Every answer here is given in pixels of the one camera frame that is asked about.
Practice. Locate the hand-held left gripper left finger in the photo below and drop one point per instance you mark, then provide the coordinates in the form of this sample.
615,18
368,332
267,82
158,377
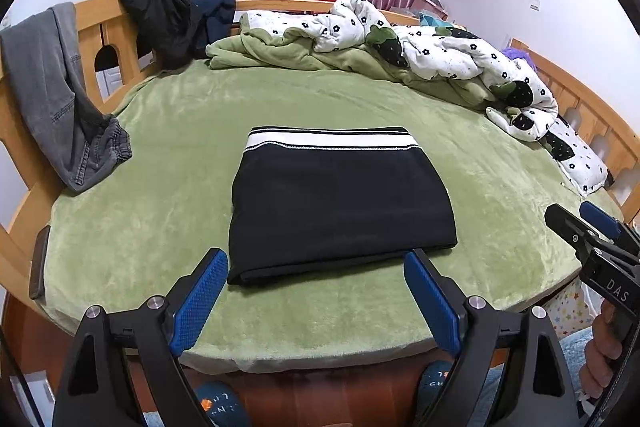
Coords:
200,302

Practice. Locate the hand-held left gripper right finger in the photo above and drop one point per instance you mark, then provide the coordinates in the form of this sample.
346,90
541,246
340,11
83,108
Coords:
432,302

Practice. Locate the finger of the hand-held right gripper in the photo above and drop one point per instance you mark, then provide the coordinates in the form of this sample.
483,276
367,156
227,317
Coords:
600,217
565,224

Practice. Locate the black pants with white stripe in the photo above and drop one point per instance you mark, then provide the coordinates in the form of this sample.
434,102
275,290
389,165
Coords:
340,207

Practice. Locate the person's right hand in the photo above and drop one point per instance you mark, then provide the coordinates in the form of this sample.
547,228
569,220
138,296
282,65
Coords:
597,367

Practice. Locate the white star-print sheet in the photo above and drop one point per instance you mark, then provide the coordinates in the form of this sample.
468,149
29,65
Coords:
567,307

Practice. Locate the white floral pillow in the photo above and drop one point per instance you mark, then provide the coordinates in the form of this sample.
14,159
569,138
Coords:
580,162

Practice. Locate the navy printed slipper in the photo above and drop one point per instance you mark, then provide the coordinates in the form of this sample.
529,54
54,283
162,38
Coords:
220,404
437,384

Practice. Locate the person's right leg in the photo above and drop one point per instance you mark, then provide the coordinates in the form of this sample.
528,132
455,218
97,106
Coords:
575,352

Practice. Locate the green fleece blanket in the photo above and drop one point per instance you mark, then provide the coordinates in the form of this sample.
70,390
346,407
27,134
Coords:
175,187

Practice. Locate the purple cloth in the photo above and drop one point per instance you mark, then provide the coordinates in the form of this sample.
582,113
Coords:
515,54

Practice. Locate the white floral quilt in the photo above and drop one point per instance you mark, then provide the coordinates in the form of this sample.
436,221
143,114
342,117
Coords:
440,52

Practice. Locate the white door panel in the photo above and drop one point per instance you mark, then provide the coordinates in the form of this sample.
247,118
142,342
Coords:
112,82

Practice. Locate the teal cloth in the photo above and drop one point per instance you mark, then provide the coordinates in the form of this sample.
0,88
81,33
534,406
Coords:
435,22

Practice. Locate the cardboard box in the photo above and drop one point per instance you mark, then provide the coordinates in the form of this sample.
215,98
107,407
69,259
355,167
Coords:
425,2

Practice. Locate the grey jeans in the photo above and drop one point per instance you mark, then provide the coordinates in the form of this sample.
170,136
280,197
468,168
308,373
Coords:
45,72

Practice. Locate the navy garment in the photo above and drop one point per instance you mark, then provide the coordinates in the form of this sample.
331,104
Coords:
215,19

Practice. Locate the black jacket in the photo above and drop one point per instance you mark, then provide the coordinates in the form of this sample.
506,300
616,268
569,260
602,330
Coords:
160,17

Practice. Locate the wooden bed frame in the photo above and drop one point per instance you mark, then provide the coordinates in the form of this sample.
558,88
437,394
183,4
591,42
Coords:
90,27

